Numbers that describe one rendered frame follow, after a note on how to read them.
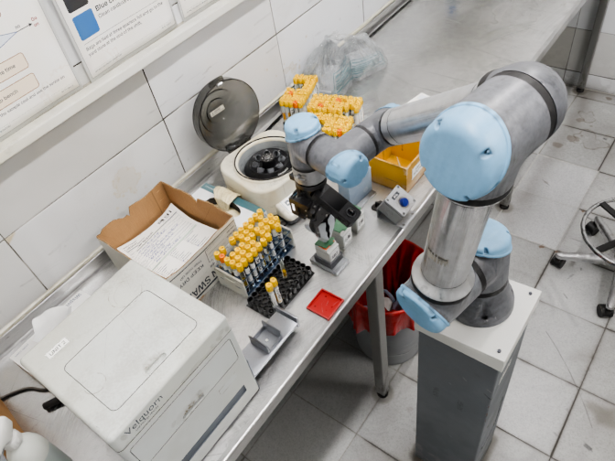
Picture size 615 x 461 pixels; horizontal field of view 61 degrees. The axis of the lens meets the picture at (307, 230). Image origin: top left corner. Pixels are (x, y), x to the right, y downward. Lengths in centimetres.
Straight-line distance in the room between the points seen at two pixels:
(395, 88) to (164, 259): 104
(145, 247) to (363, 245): 59
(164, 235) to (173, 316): 53
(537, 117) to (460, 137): 11
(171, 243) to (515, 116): 102
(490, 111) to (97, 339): 77
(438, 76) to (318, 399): 131
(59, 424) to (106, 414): 42
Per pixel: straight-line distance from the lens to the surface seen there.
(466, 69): 208
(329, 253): 132
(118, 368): 99
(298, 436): 212
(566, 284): 252
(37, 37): 132
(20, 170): 139
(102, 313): 108
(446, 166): 71
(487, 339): 122
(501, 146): 69
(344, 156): 101
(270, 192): 145
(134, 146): 154
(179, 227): 151
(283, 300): 131
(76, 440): 134
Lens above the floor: 195
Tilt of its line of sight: 47 degrees down
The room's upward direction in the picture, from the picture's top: 12 degrees counter-clockwise
